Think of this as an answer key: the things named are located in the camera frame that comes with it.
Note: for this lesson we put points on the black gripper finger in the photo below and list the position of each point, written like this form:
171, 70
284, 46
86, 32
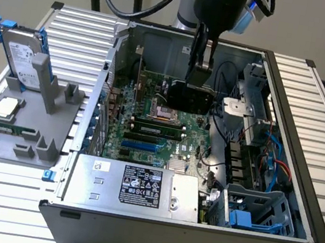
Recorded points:
199, 77

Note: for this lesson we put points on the black Nvidia graphics card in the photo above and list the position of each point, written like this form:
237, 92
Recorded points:
190, 101

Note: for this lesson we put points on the CPU socket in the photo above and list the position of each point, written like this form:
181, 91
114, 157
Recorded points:
163, 114

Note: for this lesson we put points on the green motherboard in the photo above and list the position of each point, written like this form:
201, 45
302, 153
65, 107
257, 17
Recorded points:
191, 132

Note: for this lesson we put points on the metal drive cage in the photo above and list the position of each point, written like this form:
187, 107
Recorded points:
245, 110

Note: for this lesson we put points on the black RAM slot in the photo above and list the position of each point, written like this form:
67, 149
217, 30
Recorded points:
159, 123

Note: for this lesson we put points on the installed RAM stick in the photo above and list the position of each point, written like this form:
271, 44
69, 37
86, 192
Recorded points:
151, 129

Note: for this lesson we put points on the black expansion slot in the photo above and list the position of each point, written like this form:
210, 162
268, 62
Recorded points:
141, 138

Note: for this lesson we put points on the silver heat sink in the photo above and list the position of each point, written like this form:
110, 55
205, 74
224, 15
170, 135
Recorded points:
177, 165

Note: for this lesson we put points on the blue expansion slot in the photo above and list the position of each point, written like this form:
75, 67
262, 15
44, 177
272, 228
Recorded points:
139, 147

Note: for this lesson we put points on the blue disk carrier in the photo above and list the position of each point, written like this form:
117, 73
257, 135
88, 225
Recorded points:
240, 218

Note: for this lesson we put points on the grey power supply unit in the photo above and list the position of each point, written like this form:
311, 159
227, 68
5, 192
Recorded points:
106, 193

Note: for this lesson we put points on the black open PC case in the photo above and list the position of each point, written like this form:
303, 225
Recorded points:
161, 240

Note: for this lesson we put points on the grey parts rack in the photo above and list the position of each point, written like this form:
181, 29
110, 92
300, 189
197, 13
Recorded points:
30, 112

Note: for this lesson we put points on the hard disk in blue carrier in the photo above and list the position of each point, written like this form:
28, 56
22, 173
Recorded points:
21, 54

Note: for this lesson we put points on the blue case latch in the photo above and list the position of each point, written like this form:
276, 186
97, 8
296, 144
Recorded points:
48, 175

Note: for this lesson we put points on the green RAM stick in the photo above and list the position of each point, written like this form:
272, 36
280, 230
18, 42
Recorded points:
17, 129

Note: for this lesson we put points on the silver CPU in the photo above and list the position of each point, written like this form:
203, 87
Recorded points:
7, 108

